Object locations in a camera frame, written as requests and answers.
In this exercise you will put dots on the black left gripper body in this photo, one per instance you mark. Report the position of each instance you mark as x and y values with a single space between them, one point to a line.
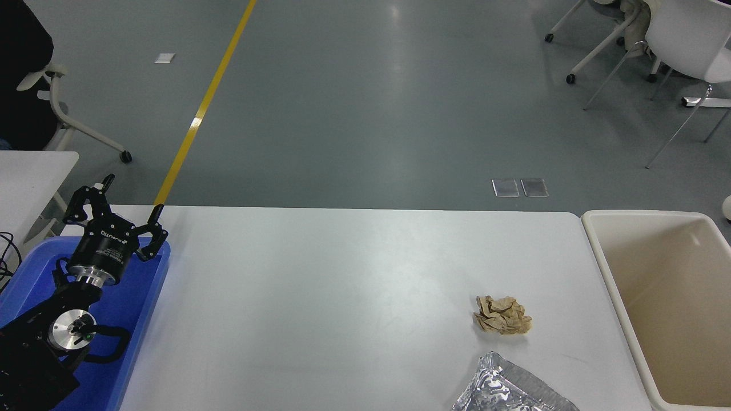
105 248

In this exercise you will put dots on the silver foil tray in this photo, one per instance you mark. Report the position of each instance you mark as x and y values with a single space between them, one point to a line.
502 388

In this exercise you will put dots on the blue plastic tray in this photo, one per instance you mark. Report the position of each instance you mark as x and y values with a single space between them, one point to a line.
134 297

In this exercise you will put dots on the white side table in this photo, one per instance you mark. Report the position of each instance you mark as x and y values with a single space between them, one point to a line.
28 182

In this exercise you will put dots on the white wheeled office chair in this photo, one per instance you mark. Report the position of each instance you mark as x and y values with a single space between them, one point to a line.
57 111

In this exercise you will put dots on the seated person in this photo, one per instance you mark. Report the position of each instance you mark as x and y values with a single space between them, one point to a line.
17 85

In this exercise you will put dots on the white floor plate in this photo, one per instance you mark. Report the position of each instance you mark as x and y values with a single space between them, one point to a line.
164 58

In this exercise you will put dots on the silver floor socket plate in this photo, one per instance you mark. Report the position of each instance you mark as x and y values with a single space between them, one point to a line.
506 188
534 188

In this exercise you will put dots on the crumpled tan paper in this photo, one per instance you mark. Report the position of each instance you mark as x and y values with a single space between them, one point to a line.
502 317

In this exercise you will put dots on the white chair with casters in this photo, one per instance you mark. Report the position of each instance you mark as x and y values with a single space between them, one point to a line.
599 48

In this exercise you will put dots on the beige garment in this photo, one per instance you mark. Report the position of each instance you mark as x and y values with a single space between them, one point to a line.
631 28

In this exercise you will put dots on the large pale plastic bin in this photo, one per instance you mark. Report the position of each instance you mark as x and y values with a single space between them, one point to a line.
674 308

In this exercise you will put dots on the white shell chair metal legs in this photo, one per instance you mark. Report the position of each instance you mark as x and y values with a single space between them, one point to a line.
685 34

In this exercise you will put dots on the white metal foot bar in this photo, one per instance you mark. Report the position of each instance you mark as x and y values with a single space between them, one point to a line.
708 102

